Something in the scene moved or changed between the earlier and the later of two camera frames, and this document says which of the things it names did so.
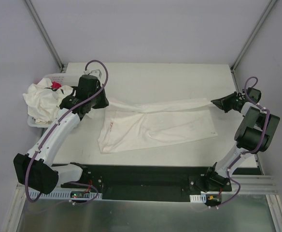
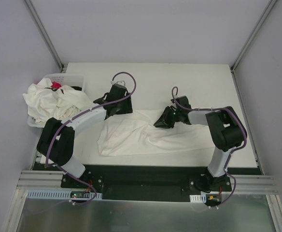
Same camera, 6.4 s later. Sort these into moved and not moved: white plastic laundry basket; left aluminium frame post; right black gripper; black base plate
Moved: right black gripper
Not moved: black base plate; left aluminium frame post; white plastic laundry basket
